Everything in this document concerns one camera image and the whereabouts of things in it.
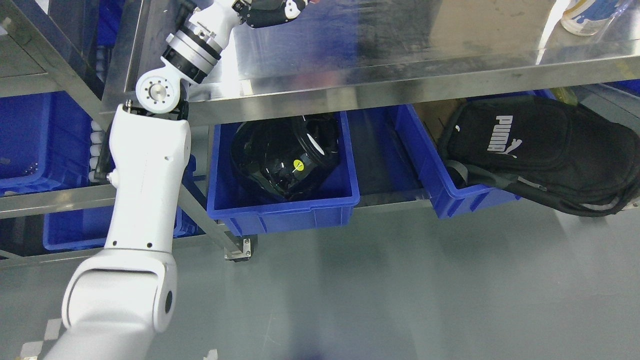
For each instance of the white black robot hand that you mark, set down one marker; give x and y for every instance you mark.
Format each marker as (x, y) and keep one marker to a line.
(285, 11)

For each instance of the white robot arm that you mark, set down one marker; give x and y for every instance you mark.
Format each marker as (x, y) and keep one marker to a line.
(119, 299)

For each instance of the stainless steel table shelf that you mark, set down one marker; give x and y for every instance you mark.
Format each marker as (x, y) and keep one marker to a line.
(338, 55)

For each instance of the black glossy helmet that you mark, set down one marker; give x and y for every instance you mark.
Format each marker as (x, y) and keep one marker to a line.
(285, 159)

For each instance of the blue bin with helmet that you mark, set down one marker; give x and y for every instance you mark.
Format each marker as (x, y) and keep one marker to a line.
(244, 214)

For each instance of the blue bin far left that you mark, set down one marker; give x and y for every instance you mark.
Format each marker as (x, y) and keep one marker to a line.
(44, 144)

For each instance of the blue bin under backpack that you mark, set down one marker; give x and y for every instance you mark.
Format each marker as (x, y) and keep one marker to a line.
(417, 126)

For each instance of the blue bin lower left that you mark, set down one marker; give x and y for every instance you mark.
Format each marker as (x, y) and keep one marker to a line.
(74, 230)

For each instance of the white blue bottle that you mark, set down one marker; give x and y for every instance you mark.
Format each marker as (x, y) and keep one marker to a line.
(587, 17)

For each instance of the black Puma backpack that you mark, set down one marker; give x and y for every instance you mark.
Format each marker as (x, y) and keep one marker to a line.
(565, 157)

